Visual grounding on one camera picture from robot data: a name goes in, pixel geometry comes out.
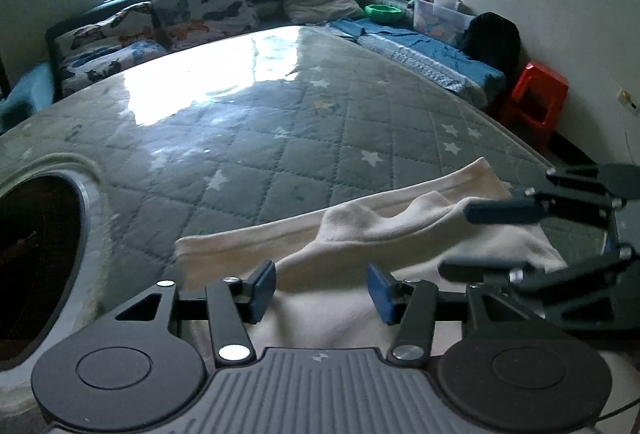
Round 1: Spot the long butterfly print pillow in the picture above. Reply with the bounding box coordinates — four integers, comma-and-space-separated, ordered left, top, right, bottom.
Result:
52, 2, 170, 99

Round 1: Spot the cream white garment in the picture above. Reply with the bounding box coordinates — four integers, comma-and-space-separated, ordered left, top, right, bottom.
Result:
175, 157, 569, 367

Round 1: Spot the dark round object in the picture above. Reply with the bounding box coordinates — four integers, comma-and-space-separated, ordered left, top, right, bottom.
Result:
0, 171, 87, 361

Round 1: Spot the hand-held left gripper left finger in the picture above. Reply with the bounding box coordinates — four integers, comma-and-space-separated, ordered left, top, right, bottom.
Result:
115, 260, 277, 367

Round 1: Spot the blue blanket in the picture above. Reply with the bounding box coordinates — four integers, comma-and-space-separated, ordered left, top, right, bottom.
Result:
327, 17, 507, 111

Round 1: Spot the green quilted star mattress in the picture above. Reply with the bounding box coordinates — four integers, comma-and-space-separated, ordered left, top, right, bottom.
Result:
0, 23, 617, 372

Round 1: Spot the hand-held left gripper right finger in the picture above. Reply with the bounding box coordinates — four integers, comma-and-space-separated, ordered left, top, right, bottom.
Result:
366, 263, 551, 367

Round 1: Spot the green plastic basin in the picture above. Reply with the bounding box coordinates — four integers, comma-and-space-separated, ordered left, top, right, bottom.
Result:
363, 3, 406, 24

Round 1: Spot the red plastic stool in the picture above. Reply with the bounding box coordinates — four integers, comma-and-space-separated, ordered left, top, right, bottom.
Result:
496, 60, 570, 156

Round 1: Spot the black backpack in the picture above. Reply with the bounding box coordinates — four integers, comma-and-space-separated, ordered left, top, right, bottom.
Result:
460, 12, 522, 76

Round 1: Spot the large butterfly print pillow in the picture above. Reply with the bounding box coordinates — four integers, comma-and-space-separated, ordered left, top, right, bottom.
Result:
150, 0, 261, 51

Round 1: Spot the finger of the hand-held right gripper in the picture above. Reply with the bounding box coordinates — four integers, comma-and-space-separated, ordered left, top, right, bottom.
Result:
438, 243, 640, 331
462, 163, 637, 229

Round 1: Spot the clear plastic storage box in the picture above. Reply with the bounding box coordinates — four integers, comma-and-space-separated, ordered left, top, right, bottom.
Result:
409, 0, 477, 49

